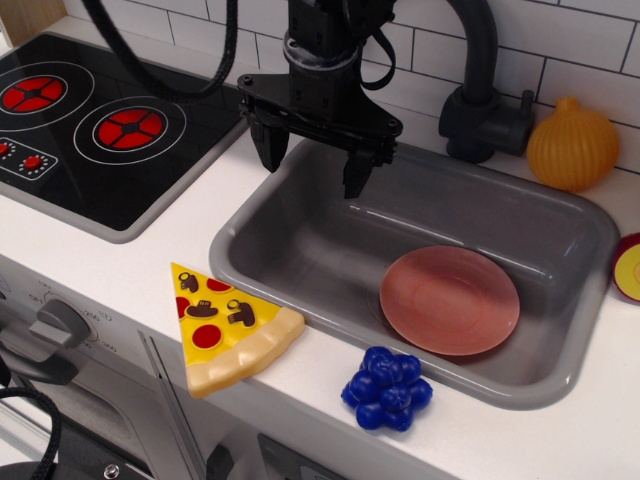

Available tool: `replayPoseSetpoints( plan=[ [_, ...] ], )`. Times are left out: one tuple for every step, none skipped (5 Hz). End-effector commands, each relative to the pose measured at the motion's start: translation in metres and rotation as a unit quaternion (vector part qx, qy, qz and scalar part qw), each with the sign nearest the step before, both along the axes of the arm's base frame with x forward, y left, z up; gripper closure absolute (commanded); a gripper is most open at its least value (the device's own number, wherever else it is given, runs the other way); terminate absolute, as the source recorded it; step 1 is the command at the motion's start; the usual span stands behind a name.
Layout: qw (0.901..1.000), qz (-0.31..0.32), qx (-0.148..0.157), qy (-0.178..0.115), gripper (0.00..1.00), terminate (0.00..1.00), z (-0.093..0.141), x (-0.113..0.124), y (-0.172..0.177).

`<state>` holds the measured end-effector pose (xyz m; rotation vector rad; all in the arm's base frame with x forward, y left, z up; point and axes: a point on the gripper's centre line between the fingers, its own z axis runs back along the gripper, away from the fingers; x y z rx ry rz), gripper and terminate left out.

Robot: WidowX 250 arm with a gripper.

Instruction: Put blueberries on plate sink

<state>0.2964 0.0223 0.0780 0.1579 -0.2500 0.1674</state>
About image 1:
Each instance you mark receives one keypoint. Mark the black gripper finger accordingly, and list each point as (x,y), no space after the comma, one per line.
(271,143)
(356,173)

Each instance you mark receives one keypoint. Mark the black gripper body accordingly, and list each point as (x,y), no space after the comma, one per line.
(328,107)

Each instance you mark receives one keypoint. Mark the blue toy blueberries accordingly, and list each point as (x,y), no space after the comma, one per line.
(387,390)

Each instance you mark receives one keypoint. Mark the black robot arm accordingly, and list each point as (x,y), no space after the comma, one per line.
(326,36)

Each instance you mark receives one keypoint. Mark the pink plate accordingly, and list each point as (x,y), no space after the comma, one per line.
(449,300)

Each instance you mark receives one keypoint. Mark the grey toy sink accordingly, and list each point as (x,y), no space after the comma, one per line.
(298,242)

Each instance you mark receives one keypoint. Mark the dark grey faucet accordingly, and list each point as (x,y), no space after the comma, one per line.
(474,120)

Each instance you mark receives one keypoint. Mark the black toy stovetop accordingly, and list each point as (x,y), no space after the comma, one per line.
(83,142)

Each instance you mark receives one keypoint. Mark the toy pizza slice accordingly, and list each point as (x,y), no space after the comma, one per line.
(227,334)

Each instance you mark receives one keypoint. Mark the yellow toy onion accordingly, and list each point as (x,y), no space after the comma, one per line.
(574,148)

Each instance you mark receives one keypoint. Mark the grey oven knob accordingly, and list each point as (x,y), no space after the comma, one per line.
(60,325)

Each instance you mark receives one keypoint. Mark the purple toy fruit half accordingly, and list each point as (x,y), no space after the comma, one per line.
(626,267)

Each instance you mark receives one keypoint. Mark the grey toy oven front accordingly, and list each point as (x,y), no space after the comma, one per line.
(109,384)

